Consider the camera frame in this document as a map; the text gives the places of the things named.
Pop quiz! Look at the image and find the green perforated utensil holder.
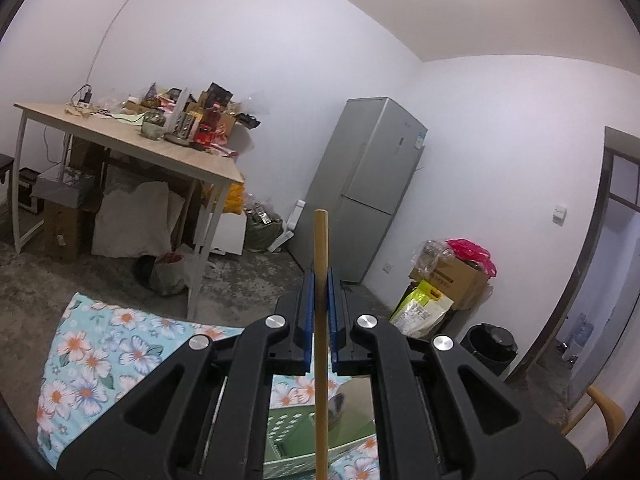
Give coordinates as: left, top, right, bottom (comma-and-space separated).
262, 375, 378, 480

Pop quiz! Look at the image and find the black carton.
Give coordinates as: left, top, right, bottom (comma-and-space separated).
205, 82, 236, 108

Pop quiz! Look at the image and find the black trash bin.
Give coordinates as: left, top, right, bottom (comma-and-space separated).
460, 322, 518, 376

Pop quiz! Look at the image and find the floor bag with red contents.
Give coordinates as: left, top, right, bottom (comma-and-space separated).
150, 252, 193, 296

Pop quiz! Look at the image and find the large brown cardboard box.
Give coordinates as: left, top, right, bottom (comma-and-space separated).
70, 137, 108, 171

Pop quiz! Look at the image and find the silver refrigerator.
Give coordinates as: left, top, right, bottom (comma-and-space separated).
287, 97, 428, 283

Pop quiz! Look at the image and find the yellow-green rice bag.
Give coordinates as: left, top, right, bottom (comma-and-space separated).
389, 280, 455, 338

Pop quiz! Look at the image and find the dark door frame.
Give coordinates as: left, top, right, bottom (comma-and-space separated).
505, 125, 640, 411

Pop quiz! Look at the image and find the white foam box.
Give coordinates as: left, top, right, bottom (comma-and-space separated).
210, 210, 248, 256

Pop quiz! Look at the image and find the rack of small bottles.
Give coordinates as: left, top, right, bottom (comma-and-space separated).
165, 114, 198, 147

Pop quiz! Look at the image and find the white-framed wooden desk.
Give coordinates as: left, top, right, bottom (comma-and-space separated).
12, 102, 246, 321

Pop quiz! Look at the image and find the open cardboard box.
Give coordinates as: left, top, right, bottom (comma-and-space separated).
409, 257, 493, 311

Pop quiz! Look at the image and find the black equipment case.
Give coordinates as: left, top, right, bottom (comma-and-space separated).
17, 167, 43, 216

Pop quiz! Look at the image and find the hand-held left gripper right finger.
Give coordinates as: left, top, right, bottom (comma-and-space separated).
327, 267, 586, 480

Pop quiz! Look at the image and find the white sack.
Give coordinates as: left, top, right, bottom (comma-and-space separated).
92, 180, 186, 258

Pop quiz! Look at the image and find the small brown cardboard box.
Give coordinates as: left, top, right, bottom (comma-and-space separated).
42, 200, 83, 261

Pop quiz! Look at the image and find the floral blue cloth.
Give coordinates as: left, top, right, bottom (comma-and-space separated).
37, 292, 381, 480

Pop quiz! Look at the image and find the white plastic panel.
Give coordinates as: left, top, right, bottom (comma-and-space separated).
267, 200, 307, 253

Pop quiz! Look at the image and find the olive green bag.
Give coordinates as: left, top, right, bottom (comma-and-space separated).
244, 202, 285, 253

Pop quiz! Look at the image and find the red-cap bottle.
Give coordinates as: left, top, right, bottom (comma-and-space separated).
200, 103, 223, 133

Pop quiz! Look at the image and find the white upright board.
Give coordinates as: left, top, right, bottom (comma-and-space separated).
167, 87, 193, 133

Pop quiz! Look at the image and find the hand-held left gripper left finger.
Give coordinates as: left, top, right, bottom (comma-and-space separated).
56, 267, 316, 480

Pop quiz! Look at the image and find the cardboard box with clutter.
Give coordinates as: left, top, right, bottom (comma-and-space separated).
217, 110, 240, 141

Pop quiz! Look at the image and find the yellow plastic bag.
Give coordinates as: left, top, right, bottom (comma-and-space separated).
202, 182, 246, 216

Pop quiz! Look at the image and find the round glass jar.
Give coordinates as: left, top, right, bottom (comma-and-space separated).
141, 110, 168, 140

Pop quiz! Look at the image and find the single wooden chopstick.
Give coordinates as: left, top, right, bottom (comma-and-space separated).
314, 209, 331, 480

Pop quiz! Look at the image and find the clear plastic bag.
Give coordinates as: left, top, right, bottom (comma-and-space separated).
414, 240, 456, 273

